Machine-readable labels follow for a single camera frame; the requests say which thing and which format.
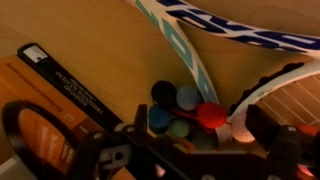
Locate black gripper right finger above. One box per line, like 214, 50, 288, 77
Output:
244, 103, 320, 180

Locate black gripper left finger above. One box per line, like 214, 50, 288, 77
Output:
65, 103, 153, 180

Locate colourful felt ball garland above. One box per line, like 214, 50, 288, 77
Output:
148, 79, 258, 154

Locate white blue tennis racket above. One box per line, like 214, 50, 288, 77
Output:
126, 0, 320, 136

